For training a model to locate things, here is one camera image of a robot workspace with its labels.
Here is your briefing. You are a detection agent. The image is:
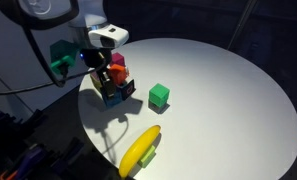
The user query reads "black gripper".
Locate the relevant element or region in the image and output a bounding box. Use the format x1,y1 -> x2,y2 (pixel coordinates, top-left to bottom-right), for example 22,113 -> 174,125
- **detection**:
80,49 -> 116,98

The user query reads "blue cube block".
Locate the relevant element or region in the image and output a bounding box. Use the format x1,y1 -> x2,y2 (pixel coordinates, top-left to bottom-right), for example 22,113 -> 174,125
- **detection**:
101,89 -> 122,108

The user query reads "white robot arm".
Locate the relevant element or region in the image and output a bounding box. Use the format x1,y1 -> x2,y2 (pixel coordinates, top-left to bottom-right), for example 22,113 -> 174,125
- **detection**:
0,0 -> 119,95

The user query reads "orange cube block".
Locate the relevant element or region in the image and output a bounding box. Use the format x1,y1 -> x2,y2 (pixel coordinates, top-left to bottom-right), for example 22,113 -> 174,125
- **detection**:
109,64 -> 127,85

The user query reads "purple cube block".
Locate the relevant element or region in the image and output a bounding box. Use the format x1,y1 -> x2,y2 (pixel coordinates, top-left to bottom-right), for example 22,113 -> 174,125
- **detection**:
111,53 -> 125,66

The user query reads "green cube block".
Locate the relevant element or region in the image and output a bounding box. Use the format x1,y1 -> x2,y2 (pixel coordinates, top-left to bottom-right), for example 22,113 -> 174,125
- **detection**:
149,83 -> 170,107

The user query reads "light green flat block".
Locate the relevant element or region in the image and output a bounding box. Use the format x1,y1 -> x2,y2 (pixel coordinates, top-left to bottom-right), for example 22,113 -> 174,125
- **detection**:
138,145 -> 156,168

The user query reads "black patterned cube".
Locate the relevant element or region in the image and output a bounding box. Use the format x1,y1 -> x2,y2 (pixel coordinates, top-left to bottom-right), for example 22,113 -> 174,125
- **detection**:
117,79 -> 136,100

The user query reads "yellow toy banana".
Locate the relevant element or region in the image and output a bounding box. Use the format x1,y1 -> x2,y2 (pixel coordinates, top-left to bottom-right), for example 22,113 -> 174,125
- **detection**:
119,125 -> 161,179

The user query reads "purple orange clamp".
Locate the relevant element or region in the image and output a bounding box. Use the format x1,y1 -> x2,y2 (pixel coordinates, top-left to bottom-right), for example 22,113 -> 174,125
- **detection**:
0,146 -> 47,180

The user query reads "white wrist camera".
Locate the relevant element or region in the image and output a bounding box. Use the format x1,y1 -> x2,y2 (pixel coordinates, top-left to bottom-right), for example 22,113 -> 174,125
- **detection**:
88,24 -> 129,49

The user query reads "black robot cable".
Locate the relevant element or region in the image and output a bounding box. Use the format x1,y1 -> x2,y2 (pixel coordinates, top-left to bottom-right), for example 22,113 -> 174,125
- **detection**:
0,26 -> 107,96

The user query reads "green cable connector mount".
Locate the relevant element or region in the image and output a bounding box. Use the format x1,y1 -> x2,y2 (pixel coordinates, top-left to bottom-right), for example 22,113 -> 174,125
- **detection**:
50,40 -> 79,74

